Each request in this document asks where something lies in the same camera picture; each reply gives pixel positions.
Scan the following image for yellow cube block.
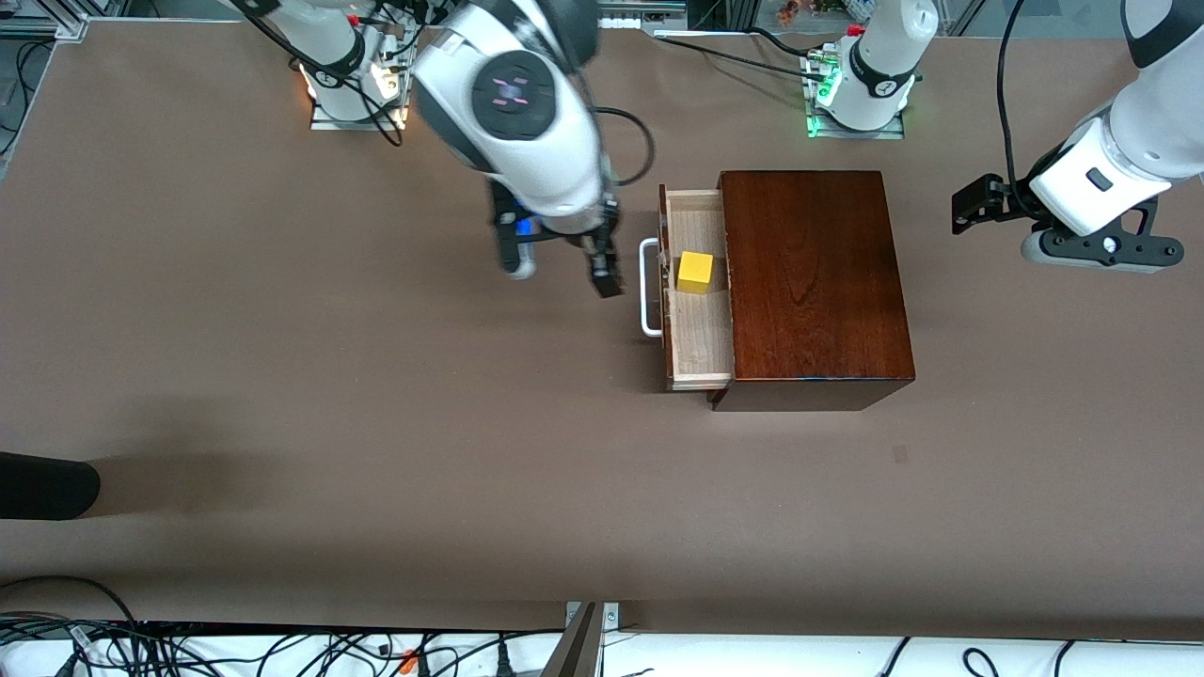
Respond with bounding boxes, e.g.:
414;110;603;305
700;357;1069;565
676;250;717;296

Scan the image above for wooden drawer with white handle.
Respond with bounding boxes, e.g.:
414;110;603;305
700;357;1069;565
639;184;736;394

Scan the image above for dark brown wooden cabinet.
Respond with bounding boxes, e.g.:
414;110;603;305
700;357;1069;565
710;170;917;413

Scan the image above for grey power strip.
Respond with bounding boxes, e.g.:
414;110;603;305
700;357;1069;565
598;0;689;30

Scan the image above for black rounded cylinder object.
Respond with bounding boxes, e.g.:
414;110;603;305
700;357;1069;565
0;451;102;521

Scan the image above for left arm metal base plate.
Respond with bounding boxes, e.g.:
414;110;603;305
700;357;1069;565
806;105;907;141

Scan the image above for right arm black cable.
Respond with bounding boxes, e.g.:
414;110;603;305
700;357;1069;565
591;105;657;187

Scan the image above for long black table cable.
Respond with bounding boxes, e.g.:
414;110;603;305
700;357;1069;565
657;34;817;74

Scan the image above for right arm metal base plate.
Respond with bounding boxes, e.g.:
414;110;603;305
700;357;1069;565
309;92;413;132

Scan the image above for metal clamp bracket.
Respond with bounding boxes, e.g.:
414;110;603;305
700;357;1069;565
543;601;622;677

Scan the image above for tangled black cable bundle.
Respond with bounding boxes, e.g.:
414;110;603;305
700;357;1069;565
0;575;567;677

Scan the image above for aluminium frame rail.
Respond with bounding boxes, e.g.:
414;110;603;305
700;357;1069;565
0;14;91;40

